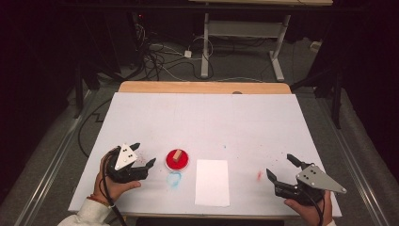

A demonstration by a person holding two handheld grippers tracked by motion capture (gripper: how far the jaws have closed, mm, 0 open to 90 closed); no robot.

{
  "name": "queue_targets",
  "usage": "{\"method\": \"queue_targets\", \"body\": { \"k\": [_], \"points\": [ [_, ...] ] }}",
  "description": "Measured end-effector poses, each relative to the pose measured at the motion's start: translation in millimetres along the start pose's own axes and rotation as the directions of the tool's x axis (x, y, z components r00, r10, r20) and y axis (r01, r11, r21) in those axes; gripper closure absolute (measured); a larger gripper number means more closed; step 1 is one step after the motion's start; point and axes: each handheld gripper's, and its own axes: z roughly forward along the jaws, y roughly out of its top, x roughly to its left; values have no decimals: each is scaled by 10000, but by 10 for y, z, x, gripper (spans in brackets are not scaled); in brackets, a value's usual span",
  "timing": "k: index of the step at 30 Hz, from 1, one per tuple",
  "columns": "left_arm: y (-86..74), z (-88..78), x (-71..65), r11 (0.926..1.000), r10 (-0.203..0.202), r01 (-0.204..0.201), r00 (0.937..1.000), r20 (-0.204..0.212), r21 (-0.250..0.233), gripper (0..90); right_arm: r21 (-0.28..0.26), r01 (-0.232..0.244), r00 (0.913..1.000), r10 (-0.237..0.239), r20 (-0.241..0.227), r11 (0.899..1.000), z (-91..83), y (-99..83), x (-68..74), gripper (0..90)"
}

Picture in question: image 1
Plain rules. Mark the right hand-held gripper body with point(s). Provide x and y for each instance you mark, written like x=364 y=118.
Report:
x=313 y=180

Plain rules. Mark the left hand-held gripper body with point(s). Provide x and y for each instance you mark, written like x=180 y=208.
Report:
x=125 y=157

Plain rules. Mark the person's left hand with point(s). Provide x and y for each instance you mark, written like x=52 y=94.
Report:
x=117 y=188

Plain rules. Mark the person's right hand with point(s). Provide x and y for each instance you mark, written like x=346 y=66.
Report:
x=309 y=215

